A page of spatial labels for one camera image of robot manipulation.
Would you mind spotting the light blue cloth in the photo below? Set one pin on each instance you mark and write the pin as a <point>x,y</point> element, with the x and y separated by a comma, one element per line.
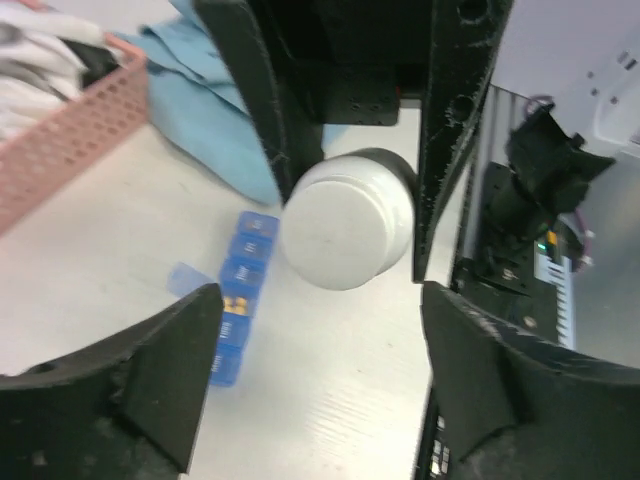
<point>195,104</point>

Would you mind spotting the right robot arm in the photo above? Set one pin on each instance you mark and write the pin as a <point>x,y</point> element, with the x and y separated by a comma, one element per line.
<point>553,156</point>

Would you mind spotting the white cloth in basket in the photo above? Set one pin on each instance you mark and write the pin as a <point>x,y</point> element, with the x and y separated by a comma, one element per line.
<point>39,69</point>

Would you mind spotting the white capped pill bottle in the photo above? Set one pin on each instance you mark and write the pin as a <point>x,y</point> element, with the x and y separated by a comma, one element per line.
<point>349,218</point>

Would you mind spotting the pink plastic basket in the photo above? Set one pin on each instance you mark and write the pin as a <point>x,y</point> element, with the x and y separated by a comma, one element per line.
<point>113,104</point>

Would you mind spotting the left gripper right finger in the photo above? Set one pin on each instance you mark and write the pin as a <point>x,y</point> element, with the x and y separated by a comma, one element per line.
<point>517,406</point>

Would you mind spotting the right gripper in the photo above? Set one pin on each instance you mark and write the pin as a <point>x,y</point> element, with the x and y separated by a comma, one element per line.
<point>298,64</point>

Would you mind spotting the blue weekly pill organizer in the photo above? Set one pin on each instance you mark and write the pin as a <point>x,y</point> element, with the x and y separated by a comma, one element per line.
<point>246,257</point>

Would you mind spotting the white slotted cable duct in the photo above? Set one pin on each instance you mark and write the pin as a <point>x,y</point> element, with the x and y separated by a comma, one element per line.
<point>557,273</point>

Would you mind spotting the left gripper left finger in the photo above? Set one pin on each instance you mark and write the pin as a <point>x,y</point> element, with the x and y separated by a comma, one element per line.
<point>126,407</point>

